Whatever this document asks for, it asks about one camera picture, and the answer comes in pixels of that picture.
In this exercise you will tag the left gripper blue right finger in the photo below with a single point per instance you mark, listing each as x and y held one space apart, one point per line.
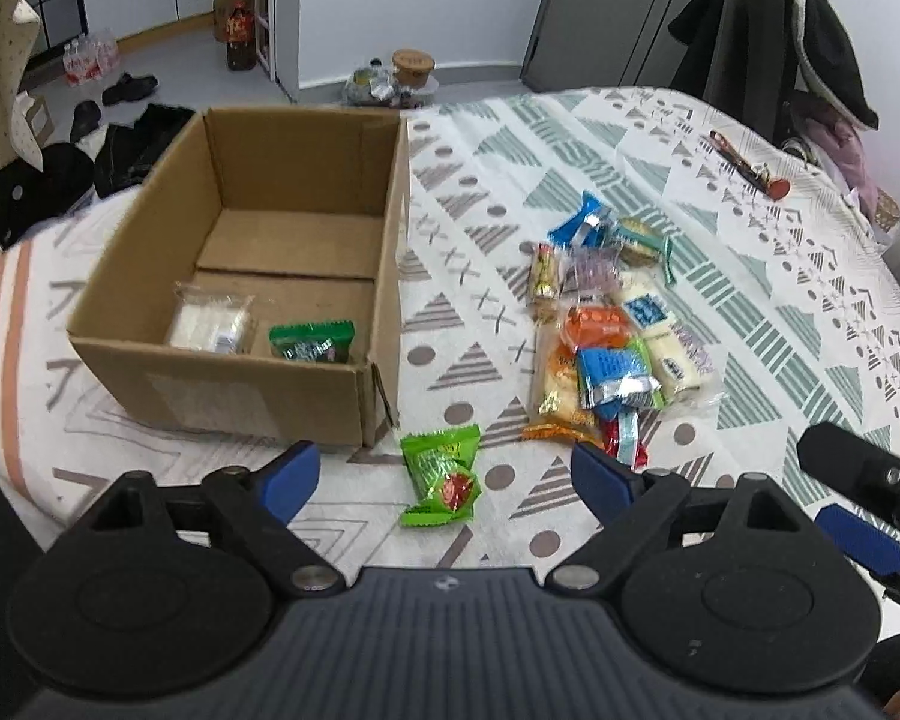
606 486

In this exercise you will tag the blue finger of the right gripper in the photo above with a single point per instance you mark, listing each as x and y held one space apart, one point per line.
862 543
849 464

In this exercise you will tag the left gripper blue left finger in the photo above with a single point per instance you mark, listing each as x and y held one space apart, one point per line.
285 484

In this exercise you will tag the blue silver snack packet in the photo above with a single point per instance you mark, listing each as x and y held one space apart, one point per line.
612 380

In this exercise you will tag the long cream cake packet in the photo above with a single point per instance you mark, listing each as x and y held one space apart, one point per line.
679 359

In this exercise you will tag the green strawberry snack packet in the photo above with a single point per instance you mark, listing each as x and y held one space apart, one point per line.
440 466

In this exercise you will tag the orange snack packet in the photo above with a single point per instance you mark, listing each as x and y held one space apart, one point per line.
596 326

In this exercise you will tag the orange label cracker packet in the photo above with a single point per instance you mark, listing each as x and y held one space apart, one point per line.
555 412

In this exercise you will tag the yellow bread stick packet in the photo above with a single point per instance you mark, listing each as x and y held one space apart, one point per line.
544 290

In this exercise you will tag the red snack packet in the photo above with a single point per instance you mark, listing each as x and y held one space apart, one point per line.
622 440

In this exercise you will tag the dark green snack packet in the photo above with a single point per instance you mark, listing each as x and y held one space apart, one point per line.
326 341

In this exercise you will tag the clear white candy packet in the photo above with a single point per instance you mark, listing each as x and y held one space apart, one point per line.
211 321

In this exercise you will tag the brown cardboard box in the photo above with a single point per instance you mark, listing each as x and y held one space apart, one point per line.
297 207

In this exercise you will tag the patterned white bedspread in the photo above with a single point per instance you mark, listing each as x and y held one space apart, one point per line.
794 306

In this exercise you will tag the purple clear snack packet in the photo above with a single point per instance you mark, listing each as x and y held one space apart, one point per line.
590 275

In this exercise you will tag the round biscuit green wrapper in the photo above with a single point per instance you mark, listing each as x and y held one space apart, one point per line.
640 245

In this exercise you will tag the blue wrapped snack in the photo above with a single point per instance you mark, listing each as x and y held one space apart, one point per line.
587 228

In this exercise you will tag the pink garment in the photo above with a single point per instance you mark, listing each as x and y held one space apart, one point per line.
826 127

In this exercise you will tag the black clothes pile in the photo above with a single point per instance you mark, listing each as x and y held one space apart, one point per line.
30 196

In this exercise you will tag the plastic bag with items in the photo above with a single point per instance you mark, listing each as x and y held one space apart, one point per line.
372 85

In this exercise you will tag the black shoe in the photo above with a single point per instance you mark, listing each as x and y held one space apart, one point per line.
87 117
130 89

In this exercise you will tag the wooden lid jar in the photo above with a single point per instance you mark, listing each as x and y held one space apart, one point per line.
412 67

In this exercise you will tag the small cardboard box floor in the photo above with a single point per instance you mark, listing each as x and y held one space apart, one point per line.
36 113

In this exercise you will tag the dark coat on chair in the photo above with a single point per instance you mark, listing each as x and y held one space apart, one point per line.
750 59

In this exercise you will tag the dark soda bottle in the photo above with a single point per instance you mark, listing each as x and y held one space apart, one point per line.
240 38

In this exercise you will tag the grey door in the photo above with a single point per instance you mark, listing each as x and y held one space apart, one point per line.
582 43

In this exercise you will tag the water bottle pack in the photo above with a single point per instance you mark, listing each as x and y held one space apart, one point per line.
89 57

